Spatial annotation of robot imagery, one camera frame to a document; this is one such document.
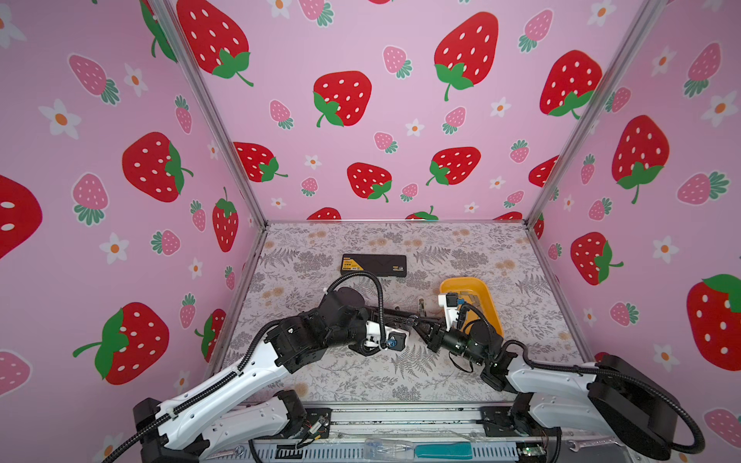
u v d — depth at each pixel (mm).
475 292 987
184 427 392
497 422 732
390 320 735
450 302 699
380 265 1041
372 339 545
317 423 718
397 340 541
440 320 710
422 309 930
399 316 734
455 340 684
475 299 980
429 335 702
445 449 701
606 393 438
